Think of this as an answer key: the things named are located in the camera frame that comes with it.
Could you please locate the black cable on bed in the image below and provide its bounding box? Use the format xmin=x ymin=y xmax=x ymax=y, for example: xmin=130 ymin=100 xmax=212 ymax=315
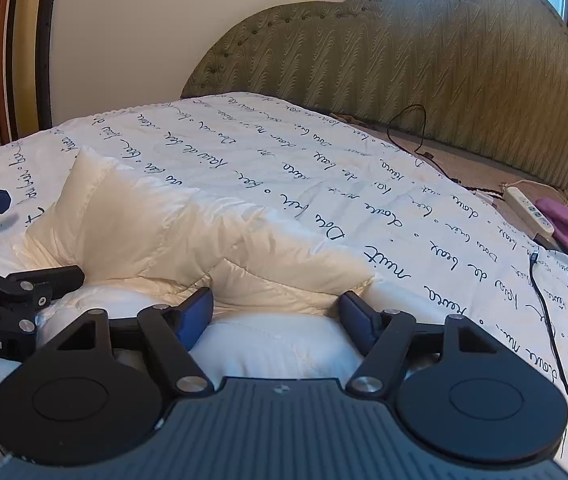
xmin=528 ymin=249 xmax=568 ymax=430

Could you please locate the green upholstered headboard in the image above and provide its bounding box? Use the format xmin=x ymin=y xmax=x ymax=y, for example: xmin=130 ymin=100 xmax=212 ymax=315
xmin=182 ymin=0 xmax=568 ymax=193

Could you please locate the white remote control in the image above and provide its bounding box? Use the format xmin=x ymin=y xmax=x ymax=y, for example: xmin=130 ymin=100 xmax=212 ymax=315
xmin=503 ymin=186 xmax=554 ymax=240

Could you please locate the black cable at headboard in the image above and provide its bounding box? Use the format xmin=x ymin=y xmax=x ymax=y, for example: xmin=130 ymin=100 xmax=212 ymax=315
xmin=386 ymin=103 xmax=506 ymax=196

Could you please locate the gold black tower fan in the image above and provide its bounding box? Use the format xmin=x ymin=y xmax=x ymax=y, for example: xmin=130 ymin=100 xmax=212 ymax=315
xmin=0 ymin=0 xmax=54 ymax=144

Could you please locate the white script-print bed quilt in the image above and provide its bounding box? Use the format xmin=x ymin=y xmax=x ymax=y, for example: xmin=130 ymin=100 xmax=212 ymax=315
xmin=0 ymin=93 xmax=568 ymax=470

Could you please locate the cream puffer jacket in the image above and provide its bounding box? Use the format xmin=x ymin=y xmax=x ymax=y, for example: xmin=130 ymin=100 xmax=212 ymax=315
xmin=0 ymin=148 xmax=392 ymax=382

